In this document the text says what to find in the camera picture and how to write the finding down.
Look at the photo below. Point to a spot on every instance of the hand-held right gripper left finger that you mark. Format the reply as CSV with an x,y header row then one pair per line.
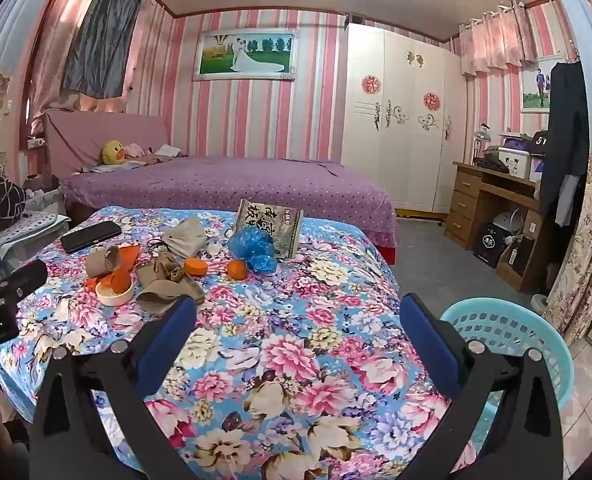
x,y
168,340

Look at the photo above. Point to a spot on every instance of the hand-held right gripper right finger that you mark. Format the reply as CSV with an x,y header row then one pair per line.
x,y
431,345

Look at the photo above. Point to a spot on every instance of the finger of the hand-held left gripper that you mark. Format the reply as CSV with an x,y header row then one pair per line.
x,y
25,279

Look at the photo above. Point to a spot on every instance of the white round cap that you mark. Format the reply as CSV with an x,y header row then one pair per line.
x,y
113,299

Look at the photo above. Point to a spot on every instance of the brown paper scrap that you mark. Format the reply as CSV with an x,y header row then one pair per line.
x,y
168,267

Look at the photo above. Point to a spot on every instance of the turquoise plastic laundry basket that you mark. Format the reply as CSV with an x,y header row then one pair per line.
x,y
501,320

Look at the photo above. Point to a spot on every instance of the orange peel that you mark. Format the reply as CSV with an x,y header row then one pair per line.
x,y
121,279

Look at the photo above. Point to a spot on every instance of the cardboard tube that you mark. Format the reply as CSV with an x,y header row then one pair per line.
x,y
100,260

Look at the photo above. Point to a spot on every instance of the orange round cap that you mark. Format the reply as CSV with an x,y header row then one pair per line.
x,y
195,266

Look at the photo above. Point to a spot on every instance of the tangerine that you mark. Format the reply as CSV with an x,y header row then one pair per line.
x,y
237,270

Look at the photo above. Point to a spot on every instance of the blue plastic bag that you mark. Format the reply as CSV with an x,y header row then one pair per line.
x,y
253,250

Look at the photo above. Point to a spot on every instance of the beige phone case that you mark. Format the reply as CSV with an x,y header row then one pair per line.
x,y
160,300

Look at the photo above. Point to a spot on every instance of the pale patterned cushion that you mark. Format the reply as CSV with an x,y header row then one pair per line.
x,y
25,225

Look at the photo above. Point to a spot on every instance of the dark patterned bag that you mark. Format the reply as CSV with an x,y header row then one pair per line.
x,y
8,205

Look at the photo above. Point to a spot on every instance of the black glasses case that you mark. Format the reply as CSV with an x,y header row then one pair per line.
x,y
90,236

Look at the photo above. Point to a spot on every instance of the black printed box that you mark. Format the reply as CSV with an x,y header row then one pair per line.
x,y
490,245

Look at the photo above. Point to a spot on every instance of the white floor fan base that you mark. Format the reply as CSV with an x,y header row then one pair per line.
x,y
542,302

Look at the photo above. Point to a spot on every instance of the brown cardboard box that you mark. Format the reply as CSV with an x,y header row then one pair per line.
x,y
518,262

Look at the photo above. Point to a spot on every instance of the floral blue blanket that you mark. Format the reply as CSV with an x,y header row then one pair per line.
x,y
286,310

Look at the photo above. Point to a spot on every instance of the white socket strip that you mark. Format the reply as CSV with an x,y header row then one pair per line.
x,y
35,143

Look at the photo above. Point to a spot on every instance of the wooden desk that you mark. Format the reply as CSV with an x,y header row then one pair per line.
x,y
466,205

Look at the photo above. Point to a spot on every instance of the white fan heater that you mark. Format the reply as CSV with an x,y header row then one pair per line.
x,y
510,220

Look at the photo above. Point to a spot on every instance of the yellow duck plush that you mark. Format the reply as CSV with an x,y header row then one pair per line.
x,y
113,152

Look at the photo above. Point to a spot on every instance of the printed snack packet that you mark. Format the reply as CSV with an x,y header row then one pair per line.
x,y
282,230

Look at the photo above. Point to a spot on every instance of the pink covered headboard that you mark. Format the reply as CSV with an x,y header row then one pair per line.
x,y
105,132

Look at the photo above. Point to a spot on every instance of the pink plush toy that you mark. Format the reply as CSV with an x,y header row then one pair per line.
x,y
135,149

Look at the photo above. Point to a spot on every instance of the purple dotted bed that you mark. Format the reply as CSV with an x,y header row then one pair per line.
x,y
256,185

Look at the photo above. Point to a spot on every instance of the floral door curtain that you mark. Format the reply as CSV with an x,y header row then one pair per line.
x,y
586,240

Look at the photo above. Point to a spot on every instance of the white folded cloth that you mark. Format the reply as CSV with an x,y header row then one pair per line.
x,y
168,150

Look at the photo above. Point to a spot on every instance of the dark clothes pile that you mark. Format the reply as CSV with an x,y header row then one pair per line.
x,y
488,162

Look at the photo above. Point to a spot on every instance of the white storage box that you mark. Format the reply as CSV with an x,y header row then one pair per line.
x,y
513,162

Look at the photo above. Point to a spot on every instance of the white wardrobe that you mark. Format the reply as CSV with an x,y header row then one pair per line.
x,y
401,130

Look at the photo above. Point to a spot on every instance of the purple storage box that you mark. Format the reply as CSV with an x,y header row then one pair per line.
x,y
513,141

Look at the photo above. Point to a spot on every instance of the black cap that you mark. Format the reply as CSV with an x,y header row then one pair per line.
x,y
538,142

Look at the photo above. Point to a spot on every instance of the pink window curtain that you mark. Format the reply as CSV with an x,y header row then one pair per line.
x,y
55,40

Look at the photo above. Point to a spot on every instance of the grey window curtain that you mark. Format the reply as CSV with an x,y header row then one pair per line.
x,y
100,35

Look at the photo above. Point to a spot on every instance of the black hanging coat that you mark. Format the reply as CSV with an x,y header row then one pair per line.
x,y
568,125

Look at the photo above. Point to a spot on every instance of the framed couple photo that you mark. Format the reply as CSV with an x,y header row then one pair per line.
x,y
533,87

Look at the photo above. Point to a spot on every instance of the framed wedding picture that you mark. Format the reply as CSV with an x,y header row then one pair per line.
x,y
246,55

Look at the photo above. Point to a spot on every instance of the pink curtain valance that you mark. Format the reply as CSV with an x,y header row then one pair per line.
x,y
498,35

